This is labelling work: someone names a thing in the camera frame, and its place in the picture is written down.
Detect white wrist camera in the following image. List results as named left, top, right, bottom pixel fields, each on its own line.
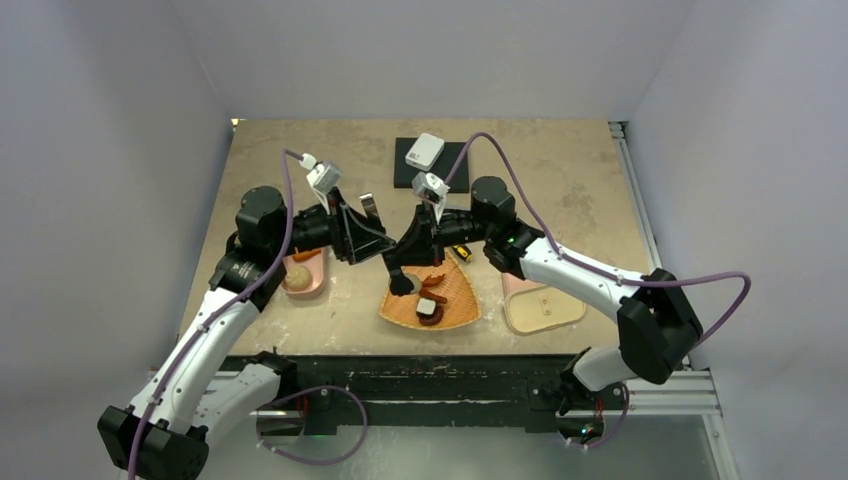
left=411, top=171, right=450, bottom=224
left=299, top=153, right=342, bottom=214

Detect purple cable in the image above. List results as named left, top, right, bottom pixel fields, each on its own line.
left=442, top=132, right=753, bottom=452
left=125, top=148, right=369, bottom=480

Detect black table front frame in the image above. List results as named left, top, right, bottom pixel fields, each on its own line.
left=220, top=352, right=625, bottom=436

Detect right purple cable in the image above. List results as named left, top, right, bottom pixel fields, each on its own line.
left=442, top=132, right=753, bottom=452

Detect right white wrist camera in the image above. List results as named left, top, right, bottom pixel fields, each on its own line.
left=411, top=171, right=450, bottom=224

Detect dark red sausage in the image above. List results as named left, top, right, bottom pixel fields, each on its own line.
left=418, top=274, right=448, bottom=304

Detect orange fried chicken piece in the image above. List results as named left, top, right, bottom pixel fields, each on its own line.
left=291, top=248, right=323, bottom=263

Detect aluminium rail right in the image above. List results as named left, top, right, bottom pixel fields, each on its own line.
left=608, top=120, right=694, bottom=372

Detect beige lunch box lid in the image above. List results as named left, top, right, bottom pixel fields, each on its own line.
left=503, top=282, right=587, bottom=335

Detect black metal tongs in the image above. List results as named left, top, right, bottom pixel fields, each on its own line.
left=359, top=192, right=381, bottom=223

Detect black foam block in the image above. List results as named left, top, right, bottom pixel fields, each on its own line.
left=393, top=137, right=470, bottom=195

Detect woven bamboo basket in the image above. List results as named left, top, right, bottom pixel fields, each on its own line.
left=378, top=255, right=482, bottom=331

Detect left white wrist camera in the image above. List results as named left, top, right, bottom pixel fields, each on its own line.
left=299, top=153, right=342, bottom=214

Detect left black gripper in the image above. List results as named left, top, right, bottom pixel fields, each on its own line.
left=270, top=187, right=395, bottom=263

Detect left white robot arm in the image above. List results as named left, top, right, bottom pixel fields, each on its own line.
left=97, top=186, right=395, bottom=479

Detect beige steamed bun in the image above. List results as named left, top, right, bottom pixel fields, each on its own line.
left=283, top=265, right=313, bottom=292

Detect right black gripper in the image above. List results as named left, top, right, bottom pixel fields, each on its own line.
left=387, top=200, right=494, bottom=267

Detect white small box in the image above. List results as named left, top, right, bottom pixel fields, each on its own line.
left=404, top=133, right=445, bottom=172

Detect dark red round food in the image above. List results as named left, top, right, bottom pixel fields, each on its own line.
left=418, top=305, right=444, bottom=327

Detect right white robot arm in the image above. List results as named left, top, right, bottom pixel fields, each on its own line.
left=384, top=176, right=703, bottom=407

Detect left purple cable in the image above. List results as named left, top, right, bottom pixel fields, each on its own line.
left=125, top=148, right=369, bottom=480

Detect pink lunch box lid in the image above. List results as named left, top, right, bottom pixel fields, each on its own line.
left=501, top=273, right=535, bottom=297

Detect yellow black screwdriver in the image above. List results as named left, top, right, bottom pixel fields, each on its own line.
left=451, top=245, right=473, bottom=263

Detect white black sushi piece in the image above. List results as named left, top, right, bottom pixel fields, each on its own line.
left=415, top=298, right=438, bottom=318

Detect pink lunch box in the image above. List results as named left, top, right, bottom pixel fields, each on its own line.
left=280, top=249, right=327, bottom=300

